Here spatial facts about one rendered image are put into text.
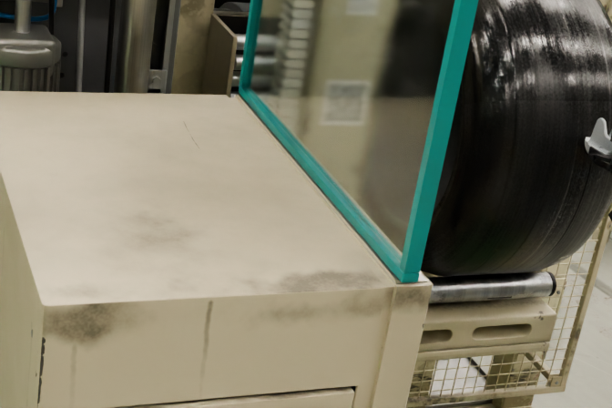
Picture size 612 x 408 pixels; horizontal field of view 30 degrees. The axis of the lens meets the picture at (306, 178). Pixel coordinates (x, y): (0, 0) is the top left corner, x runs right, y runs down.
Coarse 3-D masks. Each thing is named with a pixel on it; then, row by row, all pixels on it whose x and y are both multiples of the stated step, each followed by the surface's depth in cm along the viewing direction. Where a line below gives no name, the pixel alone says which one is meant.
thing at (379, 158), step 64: (256, 0) 156; (320, 0) 136; (384, 0) 120; (448, 0) 108; (256, 64) 157; (320, 64) 136; (384, 64) 120; (448, 64) 107; (320, 128) 136; (384, 128) 121; (448, 128) 110; (384, 192) 121; (384, 256) 119
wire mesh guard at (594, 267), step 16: (608, 208) 266; (608, 224) 267; (592, 240) 269; (592, 256) 272; (592, 272) 272; (592, 288) 274; (576, 320) 278; (560, 336) 278; (576, 336) 279; (448, 368) 270; (432, 384) 270; (464, 384) 274; (496, 384) 278; (544, 384) 284; (560, 384) 285; (416, 400) 269; (432, 400) 271; (448, 400) 273; (464, 400) 275
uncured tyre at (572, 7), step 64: (512, 0) 177; (576, 0) 183; (512, 64) 173; (576, 64) 176; (512, 128) 172; (576, 128) 176; (448, 192) 182; (512, 192) 175; (576, 192) 180; (448, 256) 187; (512, 256) 187
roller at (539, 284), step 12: (456, 276) 197; (468, 276) 198; (480, 276) 198; (492, 276) 199; (504, 276) 200; (516, 276) 201; (528, 276) 202; (540, 276) 202; (552, 276) 203; (444, 288) 194; (456, 288) 195; (468, 288) 196; (480, 288) 197; (492, 288) 198; (504, 288) 199; (516, 288) 200; (528, 288) 201; (540, 288) 202; (552, 288) 203; (432, 300) 194; (444, 300) 195; (456, 300) 196; (468, 300) 197; (480, 300) 198
